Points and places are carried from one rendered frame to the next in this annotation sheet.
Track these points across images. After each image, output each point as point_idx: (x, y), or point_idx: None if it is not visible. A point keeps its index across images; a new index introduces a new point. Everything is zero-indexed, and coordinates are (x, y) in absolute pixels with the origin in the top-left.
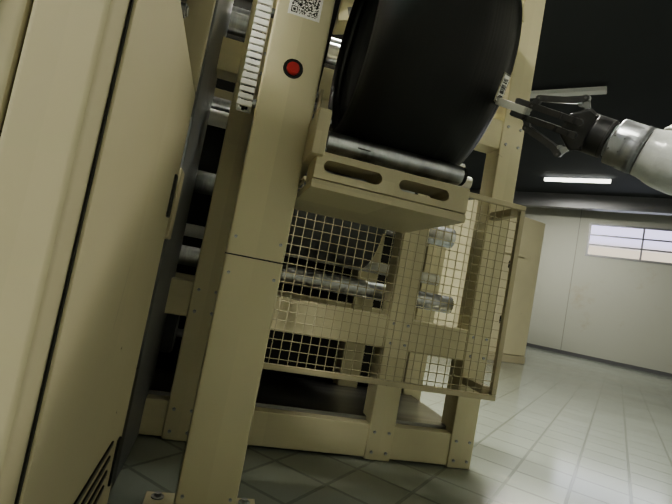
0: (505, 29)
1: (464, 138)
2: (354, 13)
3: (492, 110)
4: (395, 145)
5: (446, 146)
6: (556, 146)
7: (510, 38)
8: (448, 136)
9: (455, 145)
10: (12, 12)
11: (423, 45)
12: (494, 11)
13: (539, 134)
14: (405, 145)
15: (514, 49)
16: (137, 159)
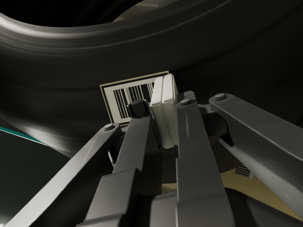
0: (54, 139)
1: (279, 93)
2: (124, 6)
3: (194, 83)
4: (301, 117)
5: (301, 93)
6: None
7: (55, 130)
8: (279, 111)
9: (298, 88)
10: None
11: (162, 182)
12: (51, 145)
13: (251, 170)
14: (301, 114)
15: (55, 101)
16: None
